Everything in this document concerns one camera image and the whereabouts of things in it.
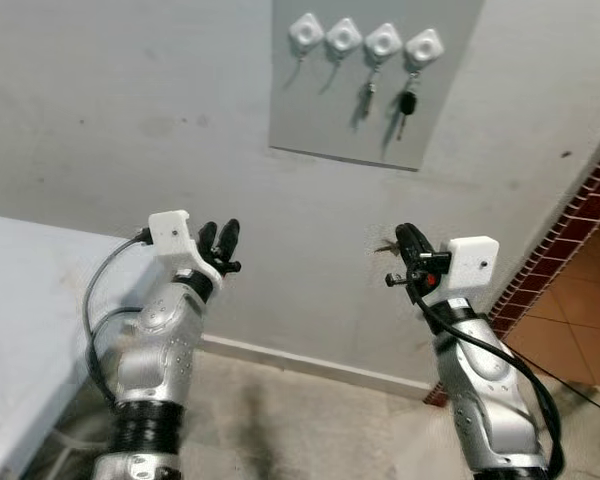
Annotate keys with brown tassel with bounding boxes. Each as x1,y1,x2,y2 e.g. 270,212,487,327
375,237,409,290

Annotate grey wall panel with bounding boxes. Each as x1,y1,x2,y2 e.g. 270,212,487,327
269,0,486,172

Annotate small silver key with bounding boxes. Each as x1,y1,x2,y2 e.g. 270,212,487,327
364,60,382,103

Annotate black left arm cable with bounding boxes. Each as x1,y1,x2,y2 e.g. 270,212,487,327
82,233,153,409

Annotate black floor cable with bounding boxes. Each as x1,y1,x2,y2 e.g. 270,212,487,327
520,352,600,419

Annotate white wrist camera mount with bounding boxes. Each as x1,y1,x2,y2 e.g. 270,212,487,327
147,210,224,287
420,236,500,307

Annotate black car key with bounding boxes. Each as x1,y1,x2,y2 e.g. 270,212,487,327
397,68,422,141

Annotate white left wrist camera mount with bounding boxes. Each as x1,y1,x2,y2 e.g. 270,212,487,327
147,210,224,287

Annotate white skirting board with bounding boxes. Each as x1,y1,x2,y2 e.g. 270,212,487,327
200,334,437,402

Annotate red tiled wall strip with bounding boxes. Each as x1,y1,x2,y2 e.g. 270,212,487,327
425,135,600,406

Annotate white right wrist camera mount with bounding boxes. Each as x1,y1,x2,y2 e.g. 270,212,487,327
420,236,500,307

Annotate white table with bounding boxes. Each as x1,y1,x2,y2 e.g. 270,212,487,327
0,213,149,480

